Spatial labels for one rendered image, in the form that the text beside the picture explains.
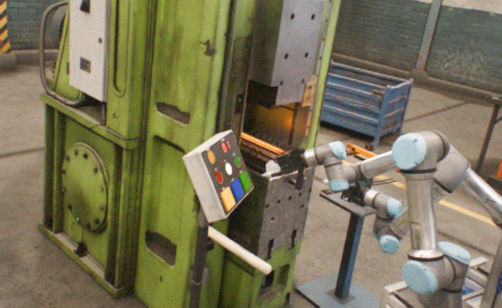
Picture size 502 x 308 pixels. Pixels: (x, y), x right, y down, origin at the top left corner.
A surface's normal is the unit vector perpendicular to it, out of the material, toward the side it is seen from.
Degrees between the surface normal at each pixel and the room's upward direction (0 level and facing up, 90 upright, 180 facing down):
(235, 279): 89
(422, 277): 97
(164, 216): 90
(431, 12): 90
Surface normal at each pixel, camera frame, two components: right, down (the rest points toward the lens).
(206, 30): -0.69, 0.13
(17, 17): 0.75, 0.29
